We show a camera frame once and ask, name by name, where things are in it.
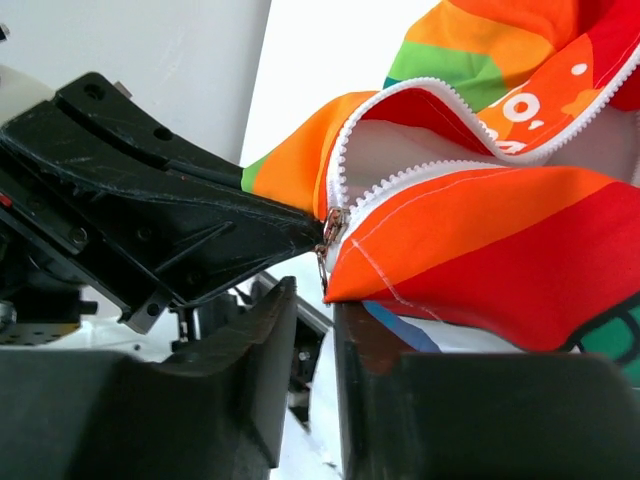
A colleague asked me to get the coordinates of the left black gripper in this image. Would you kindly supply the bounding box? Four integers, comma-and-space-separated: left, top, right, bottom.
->
1, 72, 322, 333

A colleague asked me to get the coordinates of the rainbow white red kids jacket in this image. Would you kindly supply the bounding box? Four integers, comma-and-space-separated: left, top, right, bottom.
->
241, 1, 639, 385

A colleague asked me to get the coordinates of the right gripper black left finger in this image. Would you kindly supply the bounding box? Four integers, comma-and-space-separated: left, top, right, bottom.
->
159, 276, 297, 468

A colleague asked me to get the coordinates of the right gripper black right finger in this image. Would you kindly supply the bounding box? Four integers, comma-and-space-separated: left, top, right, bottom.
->
334, 302, 400, 375

